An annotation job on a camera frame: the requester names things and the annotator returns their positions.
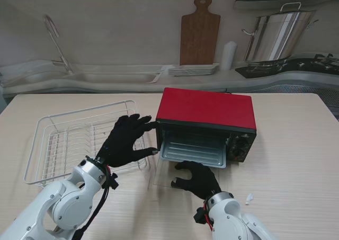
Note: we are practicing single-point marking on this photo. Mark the small white tag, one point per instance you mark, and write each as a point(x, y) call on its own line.
point(249, 198)

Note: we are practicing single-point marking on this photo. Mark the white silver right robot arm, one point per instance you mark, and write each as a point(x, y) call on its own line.
point(233, 218)

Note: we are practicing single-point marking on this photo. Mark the stack of white plates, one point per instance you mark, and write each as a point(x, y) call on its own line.
point(193, 70)

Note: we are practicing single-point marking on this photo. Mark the ribbed metal baking tray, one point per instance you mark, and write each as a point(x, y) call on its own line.
point(193, 151)

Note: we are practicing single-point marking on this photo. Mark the stainless steel stock pot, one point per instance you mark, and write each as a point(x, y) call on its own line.
point(278, 36)

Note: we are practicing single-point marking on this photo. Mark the chrome kitchen faucet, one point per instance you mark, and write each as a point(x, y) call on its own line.
point(59, 49)

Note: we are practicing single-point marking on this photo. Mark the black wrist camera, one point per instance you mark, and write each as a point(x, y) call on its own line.
point(113, 181)
point(201, 216)

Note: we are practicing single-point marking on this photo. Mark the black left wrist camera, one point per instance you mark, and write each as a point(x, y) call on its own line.
point(113, 181)

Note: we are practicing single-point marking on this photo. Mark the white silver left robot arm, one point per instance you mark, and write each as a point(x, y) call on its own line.
point(63, 197)

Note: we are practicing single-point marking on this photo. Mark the black oven knob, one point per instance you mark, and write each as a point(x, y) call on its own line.
point(239, 153)
point(242, 144)

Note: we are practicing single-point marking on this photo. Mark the steel kitchen sink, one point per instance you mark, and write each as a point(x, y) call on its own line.
point(114, 78)

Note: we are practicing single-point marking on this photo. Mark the black gas stove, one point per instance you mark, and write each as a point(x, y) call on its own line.
point(291, 66)

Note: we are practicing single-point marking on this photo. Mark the white paper towel roll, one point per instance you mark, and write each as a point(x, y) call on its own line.
point(229, 55)

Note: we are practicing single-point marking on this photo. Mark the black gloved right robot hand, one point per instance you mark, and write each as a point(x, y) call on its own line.
point(201, 179)

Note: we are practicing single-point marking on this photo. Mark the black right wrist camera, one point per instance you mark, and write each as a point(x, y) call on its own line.
point(201, 216)

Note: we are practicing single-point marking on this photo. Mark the brown wooden cutting board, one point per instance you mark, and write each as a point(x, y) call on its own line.
point(198, 38)

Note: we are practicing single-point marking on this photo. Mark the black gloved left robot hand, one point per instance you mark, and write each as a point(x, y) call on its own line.
point(124, 144)

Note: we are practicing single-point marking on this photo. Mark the red black toaster oven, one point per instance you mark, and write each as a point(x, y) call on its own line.
point(206, 107)

